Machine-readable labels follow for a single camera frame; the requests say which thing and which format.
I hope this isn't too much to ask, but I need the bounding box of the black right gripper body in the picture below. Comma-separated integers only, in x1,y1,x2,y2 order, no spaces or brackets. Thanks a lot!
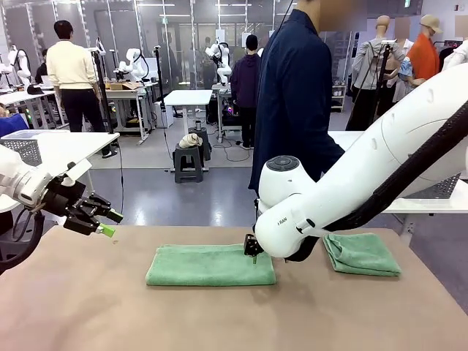
243,233,265,257

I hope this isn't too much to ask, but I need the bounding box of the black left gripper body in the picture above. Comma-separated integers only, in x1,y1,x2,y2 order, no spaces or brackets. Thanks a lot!
39,180,88,221

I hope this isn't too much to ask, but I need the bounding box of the green terry towel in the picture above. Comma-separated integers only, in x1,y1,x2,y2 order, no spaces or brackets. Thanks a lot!
322,233,402,278
145,244,278,287

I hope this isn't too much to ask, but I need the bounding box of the grey mesh basket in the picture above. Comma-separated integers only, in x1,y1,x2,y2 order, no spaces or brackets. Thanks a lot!
0,130,42,167
404,172,462,200

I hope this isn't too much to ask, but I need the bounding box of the white side table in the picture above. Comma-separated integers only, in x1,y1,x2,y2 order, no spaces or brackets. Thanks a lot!
0,130,121,227
328,130,468,235

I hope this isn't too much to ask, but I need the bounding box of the blue fabric garment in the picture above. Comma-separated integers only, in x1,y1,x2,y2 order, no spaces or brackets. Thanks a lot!
0,113,29,139

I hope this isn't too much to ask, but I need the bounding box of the grey plastic step stool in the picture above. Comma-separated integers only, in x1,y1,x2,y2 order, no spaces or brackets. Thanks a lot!
173,143,205,184

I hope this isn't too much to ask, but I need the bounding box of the white lab table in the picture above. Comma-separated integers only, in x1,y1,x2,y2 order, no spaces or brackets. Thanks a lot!
0,89,67,129

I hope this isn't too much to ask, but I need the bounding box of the dark grey stool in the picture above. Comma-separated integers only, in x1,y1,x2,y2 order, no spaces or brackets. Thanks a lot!
188,127,213,162

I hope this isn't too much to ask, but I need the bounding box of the beige cloth bundle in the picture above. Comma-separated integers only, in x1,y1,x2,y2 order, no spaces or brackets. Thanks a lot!
178,133,204,149

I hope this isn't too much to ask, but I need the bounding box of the black tripod stand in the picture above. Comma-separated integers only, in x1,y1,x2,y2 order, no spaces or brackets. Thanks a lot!
370,39,399,121
154,45,168,129
91,37,117,135

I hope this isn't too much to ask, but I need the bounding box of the black-haired lab worker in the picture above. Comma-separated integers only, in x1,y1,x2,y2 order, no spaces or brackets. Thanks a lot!
45,20,110,135

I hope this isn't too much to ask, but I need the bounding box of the white standing desk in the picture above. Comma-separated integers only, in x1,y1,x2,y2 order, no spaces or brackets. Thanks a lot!
163,89,214,173

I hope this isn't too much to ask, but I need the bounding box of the person in navy jacket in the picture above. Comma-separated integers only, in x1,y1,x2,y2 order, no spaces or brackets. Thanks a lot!
248,0,347,193

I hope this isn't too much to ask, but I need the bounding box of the person in purple hoodie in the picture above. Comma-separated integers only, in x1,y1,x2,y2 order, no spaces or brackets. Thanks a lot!
230,34,263,149

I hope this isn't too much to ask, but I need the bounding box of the wooden shoe shelf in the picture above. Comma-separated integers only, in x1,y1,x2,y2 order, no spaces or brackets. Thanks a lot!
331,83,347,113

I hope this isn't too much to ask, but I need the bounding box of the mannequin in grey shirt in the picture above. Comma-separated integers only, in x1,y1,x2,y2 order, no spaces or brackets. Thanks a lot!
345,15,407,132

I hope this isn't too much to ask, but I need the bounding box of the mannequin in orange jacket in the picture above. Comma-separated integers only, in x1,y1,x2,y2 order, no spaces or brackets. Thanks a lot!
406,14,441,88

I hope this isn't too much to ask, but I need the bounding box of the mannequin in white shirt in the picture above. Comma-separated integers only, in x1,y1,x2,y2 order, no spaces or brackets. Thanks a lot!
442,38,468,72

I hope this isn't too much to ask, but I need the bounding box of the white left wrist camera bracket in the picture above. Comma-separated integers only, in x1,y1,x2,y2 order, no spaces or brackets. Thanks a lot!
54,158,93,188

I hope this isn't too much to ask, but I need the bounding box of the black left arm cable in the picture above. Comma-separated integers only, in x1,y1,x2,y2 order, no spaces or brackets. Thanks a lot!
0,206,47,275

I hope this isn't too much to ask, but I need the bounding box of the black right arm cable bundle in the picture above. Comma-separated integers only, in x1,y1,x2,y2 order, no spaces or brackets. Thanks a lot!
284,109,468,263

